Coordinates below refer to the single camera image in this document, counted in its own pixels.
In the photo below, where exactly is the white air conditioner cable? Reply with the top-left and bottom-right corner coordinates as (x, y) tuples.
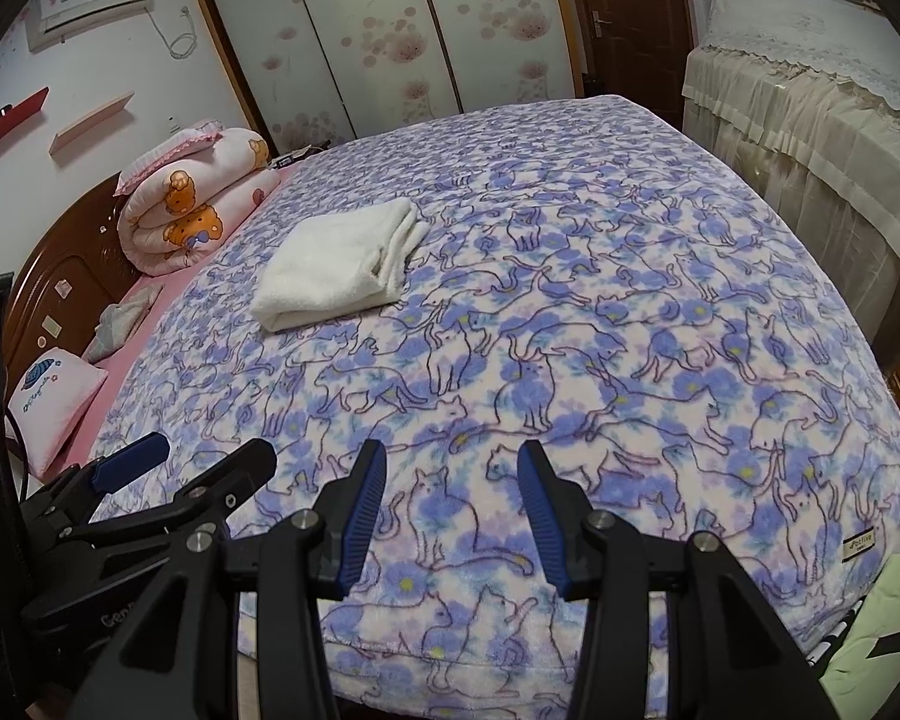
(150, 6), (200, 59)

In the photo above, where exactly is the rolled pink bear print quilt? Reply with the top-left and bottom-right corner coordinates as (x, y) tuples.
(116, 127), (282, 278)

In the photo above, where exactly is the small dark object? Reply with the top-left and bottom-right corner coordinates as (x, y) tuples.
(266, 146), (331, 170)

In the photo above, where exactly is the white air conditioner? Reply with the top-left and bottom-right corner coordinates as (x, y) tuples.
(28, 0), (158, 53)

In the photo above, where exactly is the beige lace-covered furniture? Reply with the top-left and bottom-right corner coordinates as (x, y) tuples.
(681, 0), (900, 368)

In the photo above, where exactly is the brown wooden headboard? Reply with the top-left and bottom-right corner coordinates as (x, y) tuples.
(4, 172), (151, 383)

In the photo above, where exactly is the floral sliding door wardrobe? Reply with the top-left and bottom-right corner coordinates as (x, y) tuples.
(187, 0), (582, 158)

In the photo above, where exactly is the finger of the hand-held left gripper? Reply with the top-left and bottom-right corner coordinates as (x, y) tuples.
(67, 437), (278, 560)
(22, 431), (172, 533)

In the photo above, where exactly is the blue cat print blanket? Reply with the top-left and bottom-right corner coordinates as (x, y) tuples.
(94, 94), (900, 720)

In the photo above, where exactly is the brown wooden door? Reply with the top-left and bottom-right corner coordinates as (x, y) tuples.
(559, 0), (695, 128)

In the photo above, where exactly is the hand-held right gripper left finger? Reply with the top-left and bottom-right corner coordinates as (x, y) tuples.
(82, 437), (389, 720)

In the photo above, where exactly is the grey crumpled cloth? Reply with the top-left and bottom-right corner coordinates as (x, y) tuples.
(82, 283), (162, 365)

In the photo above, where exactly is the pink lace-trimmed pillow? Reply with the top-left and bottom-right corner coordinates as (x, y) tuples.
(114, 118), (222, 196)

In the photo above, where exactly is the white knit cardigan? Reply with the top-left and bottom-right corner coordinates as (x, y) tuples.
(249, 196), (430, 332)

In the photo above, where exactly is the red wall shelf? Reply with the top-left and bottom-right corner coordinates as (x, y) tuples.
(0, 86), (50, 166)

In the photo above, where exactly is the black cable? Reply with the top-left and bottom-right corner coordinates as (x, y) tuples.
(4, 409), (35, 500)

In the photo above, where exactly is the pink printed pillow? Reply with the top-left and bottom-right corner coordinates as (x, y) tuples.
(7, 347), (110, 481)

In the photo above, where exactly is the pale printed cloth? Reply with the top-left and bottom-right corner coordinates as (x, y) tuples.
(802, 551), (900, 720)

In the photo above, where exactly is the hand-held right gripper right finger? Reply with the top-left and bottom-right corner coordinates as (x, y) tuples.
(516, 439), (826, 720)

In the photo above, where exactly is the wooden wall shelf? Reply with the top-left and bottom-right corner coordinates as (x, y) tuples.
(49, 90), (136, 158)

